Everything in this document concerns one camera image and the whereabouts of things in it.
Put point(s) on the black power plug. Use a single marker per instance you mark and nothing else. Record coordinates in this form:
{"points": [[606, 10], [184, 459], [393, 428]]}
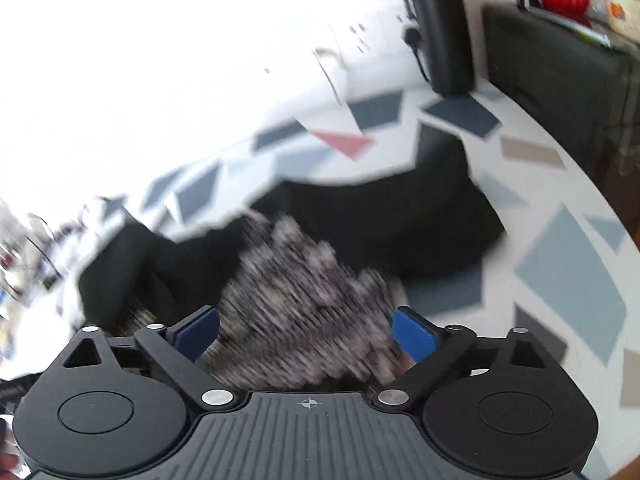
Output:
{"points": [[414, 39]]}

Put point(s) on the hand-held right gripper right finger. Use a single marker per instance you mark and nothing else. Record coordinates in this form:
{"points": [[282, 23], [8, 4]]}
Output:
{"points": [[415, 336]]}

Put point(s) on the yellow white cup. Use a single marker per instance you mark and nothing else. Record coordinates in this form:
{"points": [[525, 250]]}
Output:
{"points": [[615, 2]]}

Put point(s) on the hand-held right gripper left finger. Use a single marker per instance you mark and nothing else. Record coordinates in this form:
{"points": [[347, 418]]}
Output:
{"points": [[197, 334]]}

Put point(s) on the black insulated bottle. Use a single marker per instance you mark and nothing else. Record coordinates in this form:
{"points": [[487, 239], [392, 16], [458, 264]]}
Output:
{"points": [[445, 30]]}

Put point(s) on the white wall socket panel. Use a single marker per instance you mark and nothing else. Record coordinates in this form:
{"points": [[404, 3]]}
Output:
{"points": [[370, 30]]}

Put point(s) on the black white patterned knit sweater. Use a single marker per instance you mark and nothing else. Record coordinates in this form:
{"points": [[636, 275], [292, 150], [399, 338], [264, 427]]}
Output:
{"points": [[400, 220]]}

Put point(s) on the black case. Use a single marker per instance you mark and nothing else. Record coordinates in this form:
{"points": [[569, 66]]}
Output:
{"points": [[560, 90]]}

